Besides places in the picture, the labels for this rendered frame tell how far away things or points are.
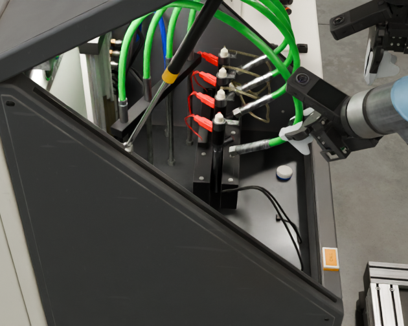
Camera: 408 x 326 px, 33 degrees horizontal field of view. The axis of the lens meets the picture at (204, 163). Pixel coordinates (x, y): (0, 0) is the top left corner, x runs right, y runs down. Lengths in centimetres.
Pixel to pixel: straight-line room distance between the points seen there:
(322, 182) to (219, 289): 42
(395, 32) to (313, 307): 53
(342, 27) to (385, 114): 32
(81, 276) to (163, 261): 16
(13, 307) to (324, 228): 65
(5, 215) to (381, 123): 63
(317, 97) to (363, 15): 23
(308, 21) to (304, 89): 92
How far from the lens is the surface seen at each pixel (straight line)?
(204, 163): 152
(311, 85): 113
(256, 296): 128
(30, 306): 139
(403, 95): 99
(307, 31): 198
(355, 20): 129
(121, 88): 139
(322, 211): 149
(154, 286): 127
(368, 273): 234
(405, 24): 131
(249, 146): 131
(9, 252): 127
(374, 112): 103
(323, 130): 114
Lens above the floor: 203
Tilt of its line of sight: 44 degrees down
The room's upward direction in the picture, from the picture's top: 1 degrees clockwise
